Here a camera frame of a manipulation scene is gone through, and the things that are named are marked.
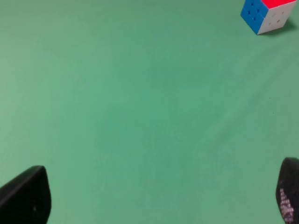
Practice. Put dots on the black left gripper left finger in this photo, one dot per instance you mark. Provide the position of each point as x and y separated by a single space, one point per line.
26 199

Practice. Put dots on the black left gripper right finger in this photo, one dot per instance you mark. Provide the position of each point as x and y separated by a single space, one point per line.
287 190

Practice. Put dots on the rubik's cube puzzle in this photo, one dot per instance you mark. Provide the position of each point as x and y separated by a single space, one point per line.
263 16

